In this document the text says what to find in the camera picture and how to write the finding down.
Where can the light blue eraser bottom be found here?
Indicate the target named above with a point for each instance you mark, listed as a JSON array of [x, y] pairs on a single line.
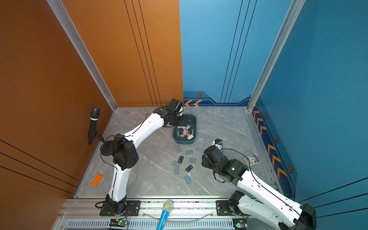
[[187, 179]]

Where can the left green circuit board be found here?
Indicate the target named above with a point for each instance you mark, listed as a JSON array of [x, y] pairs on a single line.
[[118, 224]]

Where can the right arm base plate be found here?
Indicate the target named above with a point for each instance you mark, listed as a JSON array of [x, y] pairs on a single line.
[[226, 208]]

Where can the green circuit board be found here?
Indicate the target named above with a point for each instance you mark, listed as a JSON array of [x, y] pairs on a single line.
[[118, 224], [240, 224]]

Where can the colourful printed card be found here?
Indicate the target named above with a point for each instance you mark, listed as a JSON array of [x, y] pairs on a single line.
[[252, 159]]

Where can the grey eraser top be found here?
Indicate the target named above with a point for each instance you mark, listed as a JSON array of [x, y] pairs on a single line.
[[178, 149]]

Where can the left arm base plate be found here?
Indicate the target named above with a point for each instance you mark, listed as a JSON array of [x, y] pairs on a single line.
[[123, 208]]

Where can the blue handheld microphone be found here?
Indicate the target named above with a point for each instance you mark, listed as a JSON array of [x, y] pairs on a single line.
[[167, 208]]

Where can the grey eraser middle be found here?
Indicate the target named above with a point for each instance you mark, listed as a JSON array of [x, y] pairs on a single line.
[[175, 163]]

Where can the dark teal storage box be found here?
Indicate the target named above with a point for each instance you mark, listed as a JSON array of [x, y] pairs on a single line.
[[183, 140]]

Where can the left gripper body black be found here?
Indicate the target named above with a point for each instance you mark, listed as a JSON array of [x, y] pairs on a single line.
[[179, 120]]

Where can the black eraser middle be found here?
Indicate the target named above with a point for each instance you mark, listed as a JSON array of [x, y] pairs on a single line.
[[181, 158]]

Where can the right green circuit board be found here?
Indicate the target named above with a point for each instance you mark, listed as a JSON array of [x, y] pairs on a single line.
[[240, 224]]

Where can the black eraser lower centre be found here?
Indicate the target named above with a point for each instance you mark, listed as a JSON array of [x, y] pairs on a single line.
[[189, 168]]

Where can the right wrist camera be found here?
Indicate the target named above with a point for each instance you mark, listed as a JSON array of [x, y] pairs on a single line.
[[218, 143]]

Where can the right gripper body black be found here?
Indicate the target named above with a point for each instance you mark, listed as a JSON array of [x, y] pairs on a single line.
[[206, 163]]

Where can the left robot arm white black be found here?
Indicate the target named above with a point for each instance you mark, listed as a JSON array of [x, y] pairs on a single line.
[[124, 150]]

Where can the black eraser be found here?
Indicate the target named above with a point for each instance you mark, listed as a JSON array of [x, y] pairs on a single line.
[[189, 168], [181, 158]]

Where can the black microphone on stand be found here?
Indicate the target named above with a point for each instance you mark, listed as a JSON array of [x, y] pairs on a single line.
[[107, 147]]

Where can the orange plastic tag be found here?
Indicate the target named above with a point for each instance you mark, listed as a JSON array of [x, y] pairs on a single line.
[[97, 180]]

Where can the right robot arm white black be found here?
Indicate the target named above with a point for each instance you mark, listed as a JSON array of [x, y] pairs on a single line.
[[255, 197]]

